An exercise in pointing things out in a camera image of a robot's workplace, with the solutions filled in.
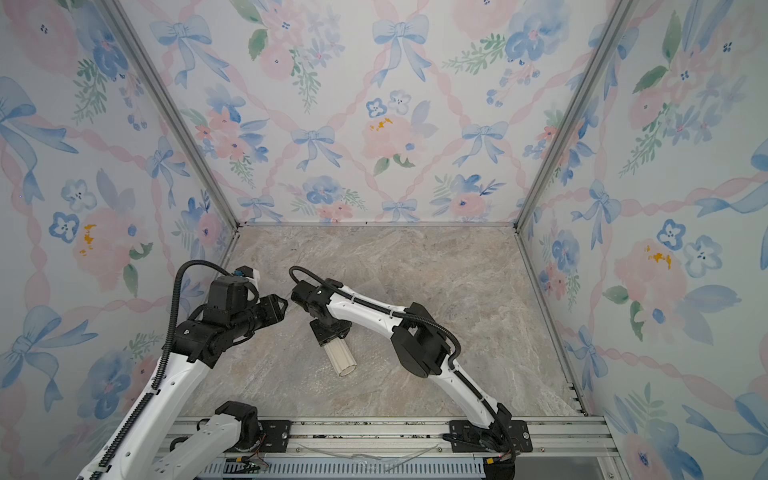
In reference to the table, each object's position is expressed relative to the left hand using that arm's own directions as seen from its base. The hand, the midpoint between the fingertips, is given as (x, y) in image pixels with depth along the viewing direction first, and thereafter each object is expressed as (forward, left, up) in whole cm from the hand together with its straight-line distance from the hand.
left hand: (283, 302), depth 76 cm
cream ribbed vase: (-8, -14, -14) cm, 22 cm away
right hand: (-1, -10, -17) cm, 20 cm away
